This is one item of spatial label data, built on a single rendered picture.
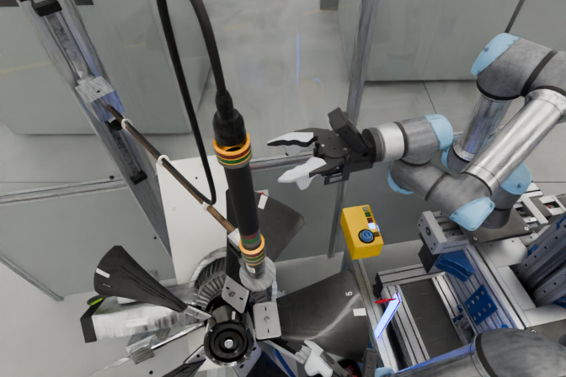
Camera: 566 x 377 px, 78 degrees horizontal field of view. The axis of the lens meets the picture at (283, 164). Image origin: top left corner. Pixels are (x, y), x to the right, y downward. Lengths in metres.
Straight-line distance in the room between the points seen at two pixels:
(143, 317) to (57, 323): 1.53
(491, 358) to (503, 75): 0.62
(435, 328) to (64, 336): 2.05
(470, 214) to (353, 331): 0.43
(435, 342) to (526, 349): 1.32
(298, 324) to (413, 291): 1.26
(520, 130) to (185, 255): 0.93
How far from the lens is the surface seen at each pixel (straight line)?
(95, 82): 1.06
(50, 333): 2.61
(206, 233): 1.11
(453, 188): 0.78
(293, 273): 2.31
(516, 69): 1.00
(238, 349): 0.94
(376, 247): 1.23
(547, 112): 0.93
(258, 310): 0.98
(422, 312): 2.11
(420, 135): 0.72
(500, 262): 1.48
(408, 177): 0.79
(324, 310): 0.98
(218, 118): 0.38
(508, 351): 0.80
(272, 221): 0.84
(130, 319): 1.13
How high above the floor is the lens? 2.11
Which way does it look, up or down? 48 degrees down
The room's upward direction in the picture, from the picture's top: 3 degrees counter-clockwise
